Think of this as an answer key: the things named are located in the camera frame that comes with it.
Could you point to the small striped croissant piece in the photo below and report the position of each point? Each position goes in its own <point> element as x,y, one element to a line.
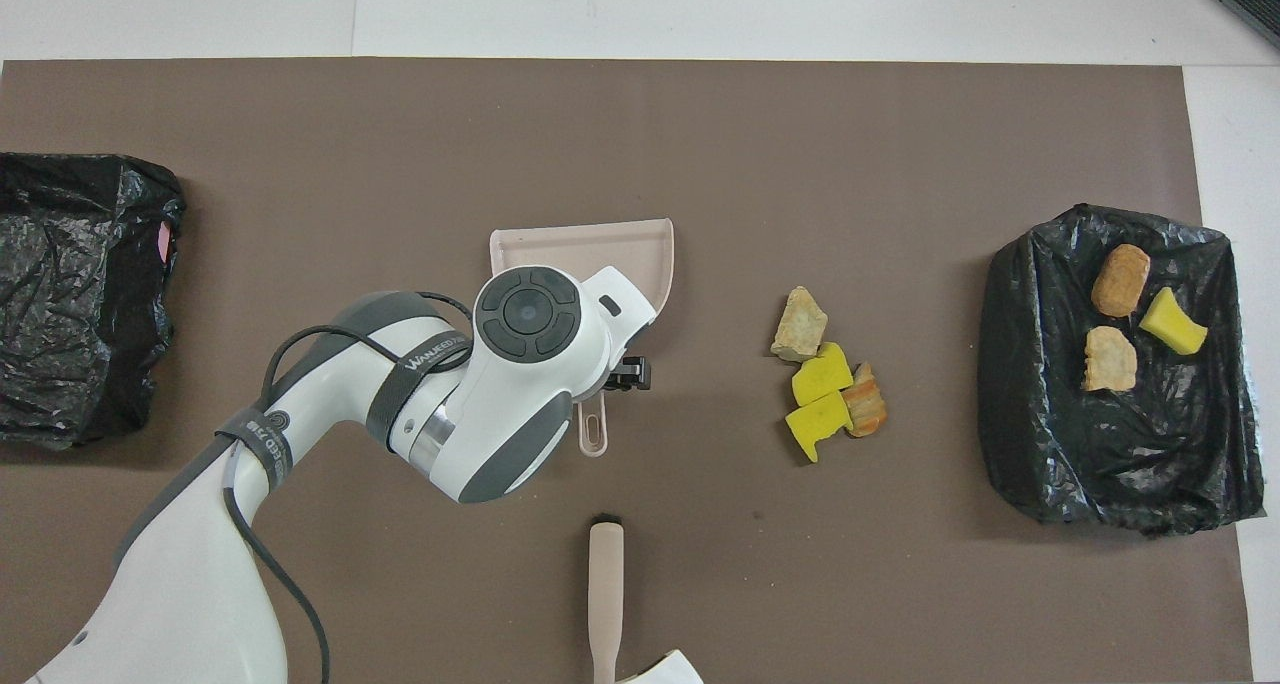
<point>865,404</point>

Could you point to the striped croissant bread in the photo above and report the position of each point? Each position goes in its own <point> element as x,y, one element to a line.
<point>1110,359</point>

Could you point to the pale angular bread chunk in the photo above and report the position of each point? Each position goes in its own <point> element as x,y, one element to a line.
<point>800,322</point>

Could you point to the beige hand brush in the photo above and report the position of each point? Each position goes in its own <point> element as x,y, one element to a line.
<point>606,584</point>

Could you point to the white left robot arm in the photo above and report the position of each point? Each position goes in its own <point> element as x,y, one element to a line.
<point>500,384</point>

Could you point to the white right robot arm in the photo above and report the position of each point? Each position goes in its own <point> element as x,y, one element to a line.
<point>660,669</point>

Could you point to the beige plastic dustpan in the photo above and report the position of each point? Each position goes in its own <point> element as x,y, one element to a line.
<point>560,244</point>

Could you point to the yellow sponge block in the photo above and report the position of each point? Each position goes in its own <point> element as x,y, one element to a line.
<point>822,374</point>
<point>815,424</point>

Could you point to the black bag-lined bin pink mark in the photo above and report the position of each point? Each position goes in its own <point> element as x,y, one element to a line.
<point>70,294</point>

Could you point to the oval brown bread roll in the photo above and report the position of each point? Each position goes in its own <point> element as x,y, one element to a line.
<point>1120,280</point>

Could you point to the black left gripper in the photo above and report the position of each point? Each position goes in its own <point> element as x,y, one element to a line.
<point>625,374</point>

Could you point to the curved yellow sponge piece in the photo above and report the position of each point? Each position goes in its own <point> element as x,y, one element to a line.
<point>1173,322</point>

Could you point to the brown table mat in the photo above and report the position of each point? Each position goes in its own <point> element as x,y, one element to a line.
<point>600,124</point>

